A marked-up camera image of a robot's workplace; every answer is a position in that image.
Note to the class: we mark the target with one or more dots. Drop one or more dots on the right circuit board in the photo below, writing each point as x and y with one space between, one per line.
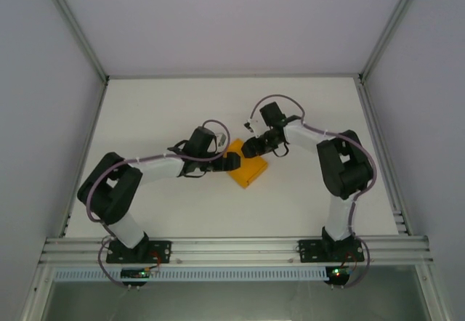
339 272

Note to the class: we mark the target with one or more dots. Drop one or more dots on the left circuit board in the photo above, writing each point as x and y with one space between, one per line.
138 273

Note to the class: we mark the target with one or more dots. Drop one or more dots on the circuit board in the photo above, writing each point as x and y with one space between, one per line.
339 272
138 273

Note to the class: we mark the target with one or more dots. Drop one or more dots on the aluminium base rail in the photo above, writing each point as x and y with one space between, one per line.
232 250

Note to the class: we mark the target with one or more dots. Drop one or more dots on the aluminium table back rail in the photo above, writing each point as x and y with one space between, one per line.
232 76

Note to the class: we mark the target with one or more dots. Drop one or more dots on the aluminium table side rail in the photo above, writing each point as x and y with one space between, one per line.
91 132
381 146

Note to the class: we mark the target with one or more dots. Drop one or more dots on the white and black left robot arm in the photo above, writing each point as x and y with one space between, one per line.
160 168

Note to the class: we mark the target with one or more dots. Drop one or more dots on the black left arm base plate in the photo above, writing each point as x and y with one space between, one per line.
160 251

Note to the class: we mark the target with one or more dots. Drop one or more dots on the aluminium frame post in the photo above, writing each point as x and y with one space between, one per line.
72 27
392 23

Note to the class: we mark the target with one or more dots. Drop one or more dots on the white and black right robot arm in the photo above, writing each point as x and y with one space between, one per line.
301 137

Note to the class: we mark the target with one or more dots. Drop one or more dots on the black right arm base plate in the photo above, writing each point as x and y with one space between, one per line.
309 250

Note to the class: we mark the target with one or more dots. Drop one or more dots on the orange paper box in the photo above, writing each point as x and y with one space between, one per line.
250 172

